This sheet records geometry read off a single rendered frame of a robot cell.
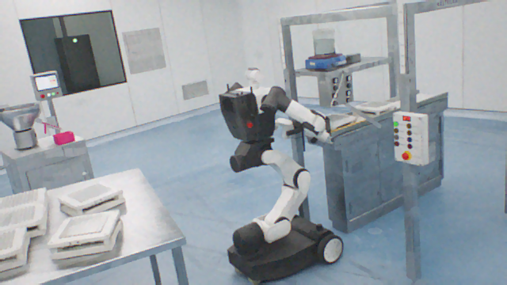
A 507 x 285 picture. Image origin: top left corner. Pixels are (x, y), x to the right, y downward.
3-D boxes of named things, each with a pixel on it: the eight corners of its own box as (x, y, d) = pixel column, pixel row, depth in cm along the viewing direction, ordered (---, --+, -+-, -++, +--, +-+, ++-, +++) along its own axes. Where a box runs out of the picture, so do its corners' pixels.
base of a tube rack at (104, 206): (79, 221, 209) (78, 216, 208) (59, 209, 226) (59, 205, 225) (125, 201, 224) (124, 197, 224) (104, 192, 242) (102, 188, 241)
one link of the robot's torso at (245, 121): (249, 150, 254) (240, 89, 244) (219, 141, 282) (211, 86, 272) (288, 137, 269) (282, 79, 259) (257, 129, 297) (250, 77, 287)
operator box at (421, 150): (422, 166, 221) (421, 116, 214) (394, 160, 235) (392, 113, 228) (429, 163, 224) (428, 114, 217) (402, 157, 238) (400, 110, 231)
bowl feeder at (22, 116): (12, 155, 381) (-1, 113, 371) (2, 150, 408) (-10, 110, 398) (67, 139, 411) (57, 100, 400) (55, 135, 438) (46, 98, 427)
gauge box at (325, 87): (330, 108, 284) (327, 77, 278) (319, 106, 292) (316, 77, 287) (354, 100, 295) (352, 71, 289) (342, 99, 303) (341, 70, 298)
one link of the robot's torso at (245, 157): (240, 175, 267) (236, 148, 262) (230, 171, 277) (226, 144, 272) (276, 162, 281) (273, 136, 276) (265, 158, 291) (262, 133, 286)
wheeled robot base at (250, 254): (263, 294, 266) (256, 246, 257) (220, 261, 309) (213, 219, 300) (338, 254, 299) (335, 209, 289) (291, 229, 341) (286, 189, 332)
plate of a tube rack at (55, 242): (47, 249, 173) (45, 245, 173) (66, 222, 197) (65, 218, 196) (109, 239, 175) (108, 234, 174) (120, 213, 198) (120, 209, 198)
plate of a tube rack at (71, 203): (77, 211, 207) (76, 207, 207) (57, 200, 225) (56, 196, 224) (123, 192, 223) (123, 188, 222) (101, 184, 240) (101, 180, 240)
